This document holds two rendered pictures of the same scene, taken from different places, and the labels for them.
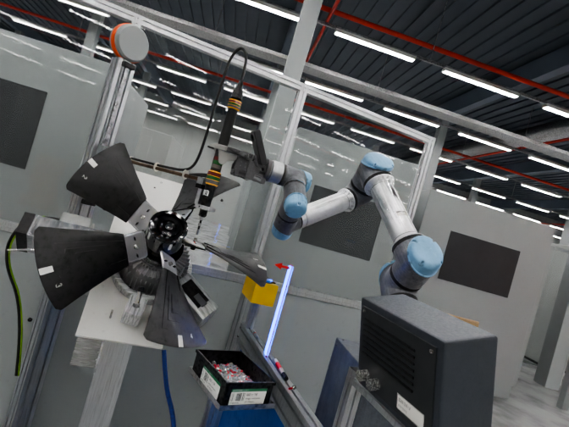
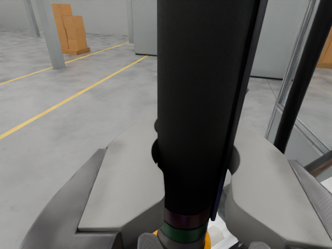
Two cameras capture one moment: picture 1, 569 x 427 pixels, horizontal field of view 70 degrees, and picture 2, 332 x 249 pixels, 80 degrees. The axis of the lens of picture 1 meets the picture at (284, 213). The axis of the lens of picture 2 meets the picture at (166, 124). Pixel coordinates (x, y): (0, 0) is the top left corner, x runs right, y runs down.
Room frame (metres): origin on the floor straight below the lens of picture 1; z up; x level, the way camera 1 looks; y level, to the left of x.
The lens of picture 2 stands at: (1.34, 0.17, 1.57)
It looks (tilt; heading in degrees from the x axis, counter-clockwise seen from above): 30 degrees down; 113
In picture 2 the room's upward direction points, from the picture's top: 1 degrees clockwise
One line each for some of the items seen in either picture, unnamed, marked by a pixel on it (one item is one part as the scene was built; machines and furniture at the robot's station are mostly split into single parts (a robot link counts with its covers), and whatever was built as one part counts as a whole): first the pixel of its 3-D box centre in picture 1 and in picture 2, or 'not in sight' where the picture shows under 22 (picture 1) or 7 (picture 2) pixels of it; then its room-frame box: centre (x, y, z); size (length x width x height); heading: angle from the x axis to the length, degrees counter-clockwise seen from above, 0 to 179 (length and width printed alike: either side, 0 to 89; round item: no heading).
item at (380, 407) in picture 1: (380, 399); not in sight; (0.84, -0.30, 1.04); 0.24 x 0.03 x 0.03; 19
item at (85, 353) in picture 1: (93, 330); not in sight; (1.56, 0.58, 0.73); 0.15 x 0.09 x 0.22; 19
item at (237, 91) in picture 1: (221, 148); not in sight; (1.32, 0.25, 1.50); 0.04 x 0.04 x 0.46
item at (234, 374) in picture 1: (231, 380); not in sight; (1.22, 0.01, 0.83); 0.19 x 0.14 x 0.04; 35
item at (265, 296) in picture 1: (259, 291); not in sight; (1.71, 0.01, 1.02); 0.16 x 0.10 x 0.11; 19
